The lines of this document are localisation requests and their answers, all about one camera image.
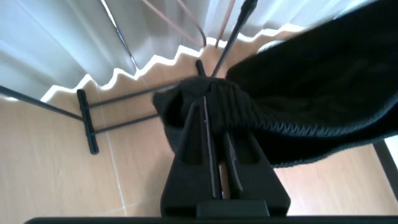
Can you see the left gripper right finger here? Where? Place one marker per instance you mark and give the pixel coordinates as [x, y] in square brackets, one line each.
[258, 186]

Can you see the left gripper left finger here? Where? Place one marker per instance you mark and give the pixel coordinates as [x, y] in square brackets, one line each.
[189, 174]

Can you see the black striped shorts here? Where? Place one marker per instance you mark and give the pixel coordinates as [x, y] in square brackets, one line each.
[311, 93]

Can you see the pink clothes hanger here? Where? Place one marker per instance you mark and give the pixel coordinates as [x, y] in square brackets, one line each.
[171, 22]
[224, 23]

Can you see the black clothes rack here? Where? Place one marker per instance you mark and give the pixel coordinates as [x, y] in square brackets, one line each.
[88, 124]

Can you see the beige curtain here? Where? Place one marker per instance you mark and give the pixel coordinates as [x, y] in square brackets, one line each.
[46, 46]

